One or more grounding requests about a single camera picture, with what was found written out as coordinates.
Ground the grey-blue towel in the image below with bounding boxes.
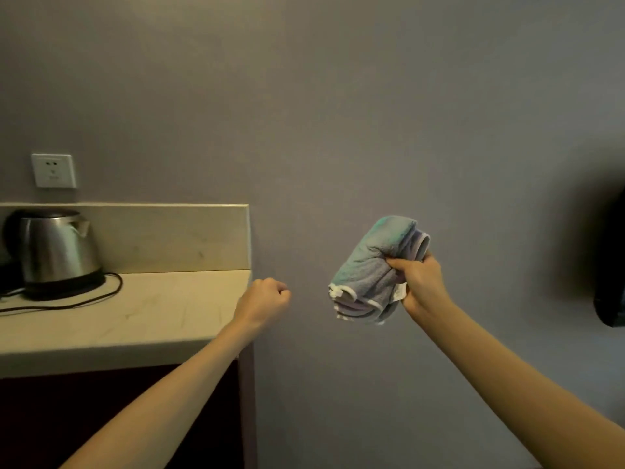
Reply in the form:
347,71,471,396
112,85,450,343
328,216,432,325

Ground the person's right forearm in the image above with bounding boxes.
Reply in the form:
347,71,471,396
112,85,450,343
415,299,625,469

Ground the dark wooden cabinet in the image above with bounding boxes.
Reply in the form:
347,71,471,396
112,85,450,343
0,343,258,469

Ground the black kettle power cord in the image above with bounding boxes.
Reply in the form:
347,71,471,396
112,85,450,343
0,272,124,314

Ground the black wall-mounted object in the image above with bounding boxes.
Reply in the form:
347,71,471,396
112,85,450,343
593,188,625,329

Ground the beige stone counter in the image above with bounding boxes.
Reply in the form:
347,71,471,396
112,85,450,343
0,203,253,379

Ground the person's left hand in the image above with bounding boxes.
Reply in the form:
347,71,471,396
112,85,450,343
233,277,292,333

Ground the person's left forearm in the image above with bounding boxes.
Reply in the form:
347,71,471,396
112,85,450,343
61,320,257,469

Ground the stainless steel electric kettle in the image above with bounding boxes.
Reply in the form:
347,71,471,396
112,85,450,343
4,208,106,301

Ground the person's right hand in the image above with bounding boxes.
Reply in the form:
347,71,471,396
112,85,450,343
386,253,456,322

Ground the white wall socket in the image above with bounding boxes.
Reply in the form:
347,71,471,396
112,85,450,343
31,153,78,189

